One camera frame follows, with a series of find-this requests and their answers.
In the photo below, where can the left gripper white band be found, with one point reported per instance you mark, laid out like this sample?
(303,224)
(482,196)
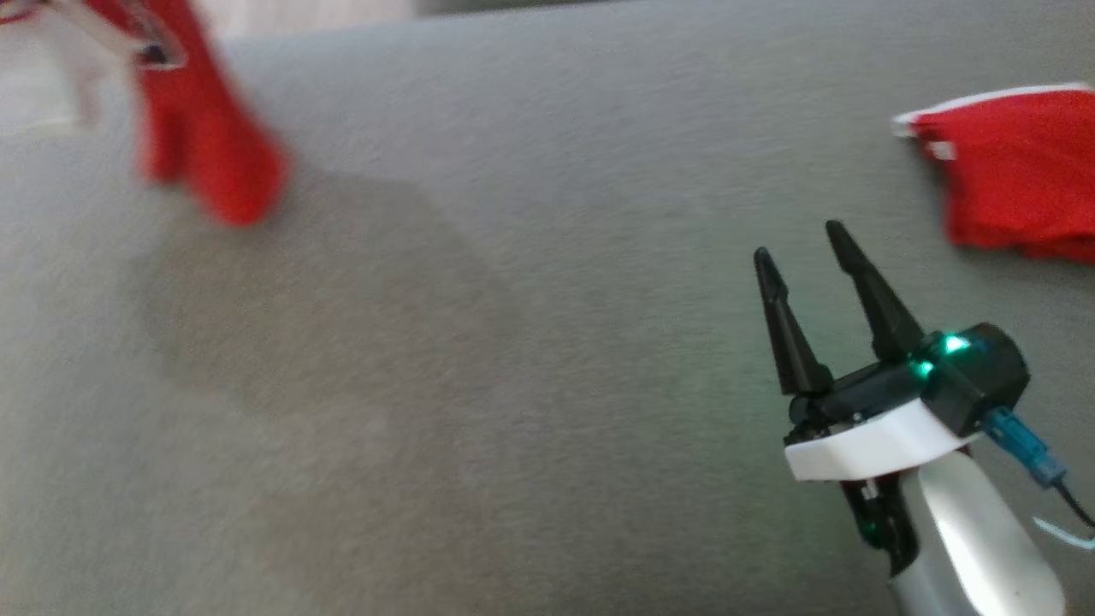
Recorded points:
(43,85)

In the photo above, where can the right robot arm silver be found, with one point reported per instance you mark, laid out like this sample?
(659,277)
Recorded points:
(975,547)

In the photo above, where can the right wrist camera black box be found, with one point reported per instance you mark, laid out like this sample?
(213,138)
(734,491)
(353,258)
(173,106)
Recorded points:
(979,376)

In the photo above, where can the red basketball jersey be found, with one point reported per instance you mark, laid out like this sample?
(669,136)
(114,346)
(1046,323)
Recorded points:
(205,137)

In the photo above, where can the red shorts with white trim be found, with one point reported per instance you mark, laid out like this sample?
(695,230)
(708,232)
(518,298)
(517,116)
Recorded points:
(1018,180)

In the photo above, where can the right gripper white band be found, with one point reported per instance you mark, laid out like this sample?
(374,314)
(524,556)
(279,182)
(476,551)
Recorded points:
(864,436)

